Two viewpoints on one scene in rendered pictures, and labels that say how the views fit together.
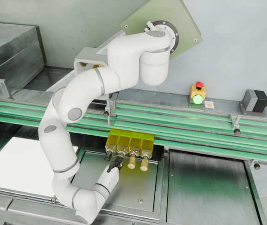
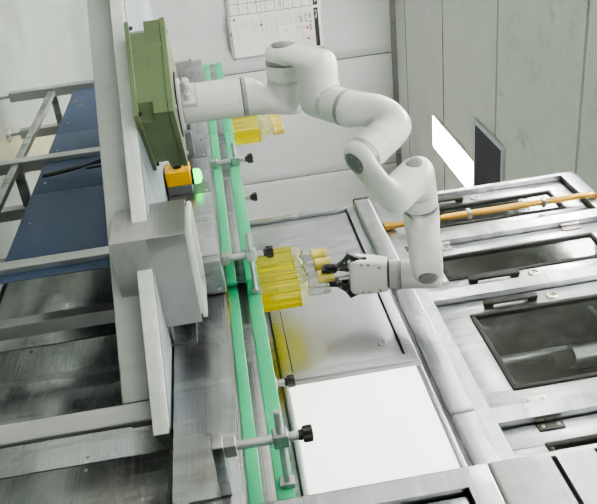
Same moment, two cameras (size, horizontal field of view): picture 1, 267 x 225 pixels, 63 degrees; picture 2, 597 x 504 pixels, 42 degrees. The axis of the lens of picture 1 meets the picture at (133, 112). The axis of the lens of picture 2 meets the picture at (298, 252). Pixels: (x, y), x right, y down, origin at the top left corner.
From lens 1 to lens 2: 2.06 m
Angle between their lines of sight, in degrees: 81
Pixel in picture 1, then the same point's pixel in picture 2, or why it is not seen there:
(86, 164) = (326, 359)
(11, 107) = (264, 463)
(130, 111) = (241, 239)
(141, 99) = (205, 230)
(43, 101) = (223, 401)
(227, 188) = (284, 236)
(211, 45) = not seen: hidden behind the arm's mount
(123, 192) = (355, 303)
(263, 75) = not seen: hidden behind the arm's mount
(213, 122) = (231, 177)
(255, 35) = not seen: hidden behind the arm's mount
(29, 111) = (266, 416)
